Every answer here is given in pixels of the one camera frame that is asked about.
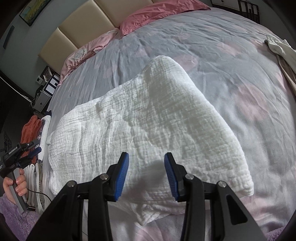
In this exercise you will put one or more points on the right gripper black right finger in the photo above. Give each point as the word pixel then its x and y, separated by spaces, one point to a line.
pixel 230 220

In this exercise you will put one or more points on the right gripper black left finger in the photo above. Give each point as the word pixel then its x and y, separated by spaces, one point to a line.
pixel 62 220

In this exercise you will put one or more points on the white crinkled cotton garment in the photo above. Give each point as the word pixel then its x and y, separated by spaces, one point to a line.
pixel 159 111

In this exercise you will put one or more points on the purple fuzzy sleeve forearm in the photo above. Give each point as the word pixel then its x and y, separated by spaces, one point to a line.
pixel 21 224

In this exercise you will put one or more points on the white striped folded clothes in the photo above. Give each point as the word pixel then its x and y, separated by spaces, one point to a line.
pixel 35 196

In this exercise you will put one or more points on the orange folded towel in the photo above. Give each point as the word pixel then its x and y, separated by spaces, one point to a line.
pixel 30 129

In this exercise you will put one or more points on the floral dark folded garment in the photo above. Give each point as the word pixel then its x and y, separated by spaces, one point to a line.
pixel 39 132

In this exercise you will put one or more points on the left black-white nightstand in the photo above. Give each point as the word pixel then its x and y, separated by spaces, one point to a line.
pixel 46 90

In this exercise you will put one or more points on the black-white nightstand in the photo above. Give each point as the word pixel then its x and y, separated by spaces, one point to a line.
pixel 239 7
pixel 46 90

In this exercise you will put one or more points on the light pink pillow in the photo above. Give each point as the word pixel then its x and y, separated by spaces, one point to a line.
pixel 74 60

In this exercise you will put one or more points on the framed landscape painting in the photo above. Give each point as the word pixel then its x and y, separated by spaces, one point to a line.
pixel 31 11

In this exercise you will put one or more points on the beige padded headboard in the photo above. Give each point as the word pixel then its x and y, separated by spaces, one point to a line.
pixel 85 24

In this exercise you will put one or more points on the cream garment at bed edge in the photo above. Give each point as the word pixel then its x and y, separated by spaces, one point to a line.
pixel 285 55

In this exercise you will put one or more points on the right black-white nightstand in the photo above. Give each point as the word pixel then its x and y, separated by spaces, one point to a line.
pixel 239 7

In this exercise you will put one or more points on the dark pink pillow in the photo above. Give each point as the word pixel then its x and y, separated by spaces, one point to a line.
pixel 157 11

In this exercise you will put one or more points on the small wall thermostat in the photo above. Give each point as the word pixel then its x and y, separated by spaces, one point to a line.
pixel 39 80

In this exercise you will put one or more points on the dark wall vent panel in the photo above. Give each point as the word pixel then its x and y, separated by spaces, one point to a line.
pixel 8 36

